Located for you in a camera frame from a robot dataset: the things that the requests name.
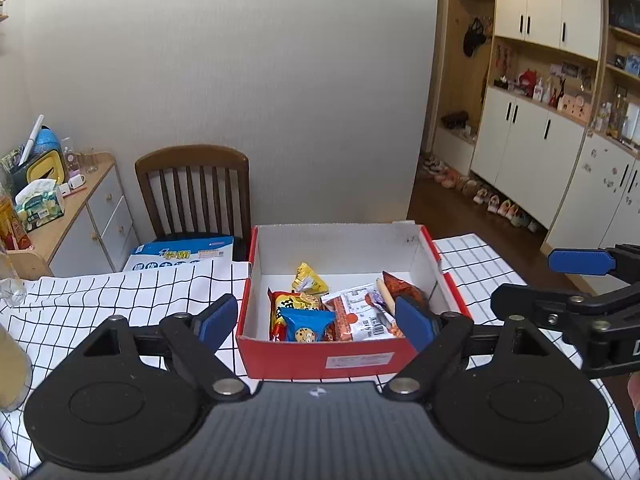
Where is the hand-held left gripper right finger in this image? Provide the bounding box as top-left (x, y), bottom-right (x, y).
top-left (380, 296), bottom-right (553, 403)

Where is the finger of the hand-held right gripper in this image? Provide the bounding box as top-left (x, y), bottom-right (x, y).
top-left (490, 284), bottom-right (596, 331)
top-left (547, 244), bottom-right (640, 281)

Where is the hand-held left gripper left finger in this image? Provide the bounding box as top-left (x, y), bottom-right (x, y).
top-left (80, 294), bottom-right (251, 403)

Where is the dark red snack bag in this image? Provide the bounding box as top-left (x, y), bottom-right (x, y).
top-left (382, 271), bottom-right (430, 311)

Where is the white orange biscuit packet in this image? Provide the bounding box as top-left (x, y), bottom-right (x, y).
top-left (322, 284), bottom-right (406, 342)

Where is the red yellow chips bag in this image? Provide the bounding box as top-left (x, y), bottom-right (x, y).
top-left (267, 287), bottom-right (323, 342)

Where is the blue cookie packet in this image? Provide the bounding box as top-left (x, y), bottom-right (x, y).
top-left (280, 307), bottom-right (337, 343)

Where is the small yellow snack packet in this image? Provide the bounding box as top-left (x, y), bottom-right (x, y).
top-left (291, 262), bottom-right (331, 296)

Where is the red cardboard box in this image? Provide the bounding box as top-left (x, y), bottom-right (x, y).
top-left (235, 224), bottom-right (473, 380)

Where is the blue white carton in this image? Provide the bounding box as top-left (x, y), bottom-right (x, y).
top-left (122, 236), bottom-right (235, 273)

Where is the row of shoes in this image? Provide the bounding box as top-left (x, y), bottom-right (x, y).
top-left (422, 155), bottom-right (543, 233)

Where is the white black checked tablecloth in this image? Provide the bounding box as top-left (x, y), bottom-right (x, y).
top-left (0, 232), bottom-right (626, 480)

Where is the grey drawer side cabinet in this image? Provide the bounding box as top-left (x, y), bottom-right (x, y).
top-left (25, 152), bottom-right (141, 278)

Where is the brown wooden chair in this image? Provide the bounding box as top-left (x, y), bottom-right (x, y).
top-left (134, 145), bottom-right (252, 261)

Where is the green tissue pack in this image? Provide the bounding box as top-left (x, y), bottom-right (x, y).
top-left (14, 180), bottom-right (66, 233)

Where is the clear drinking glass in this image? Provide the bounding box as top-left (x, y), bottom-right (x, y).
top-left (0, 247), bottom-right (27, 307)

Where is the yellow black container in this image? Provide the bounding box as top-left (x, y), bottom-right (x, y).
top-left (12, 152), bottom-right (68, 196)

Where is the orange drink bottle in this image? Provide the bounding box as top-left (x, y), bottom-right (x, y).
top-left (0, 195), bottom-right (28, 251)

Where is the black hanging bag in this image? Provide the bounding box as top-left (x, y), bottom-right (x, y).
top-left (462, 16), bottom-right (488, 58)

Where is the blue round object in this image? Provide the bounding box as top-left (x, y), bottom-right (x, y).
top-left (30, 127), bottom-right (63, 153)

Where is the white tube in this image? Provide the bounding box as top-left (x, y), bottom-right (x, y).
top-left (17, 115), bottom-right (46, 166)

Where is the white cupboard wall unit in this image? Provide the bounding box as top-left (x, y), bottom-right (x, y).
top-left (422, 0), bottom-right (640, 281)

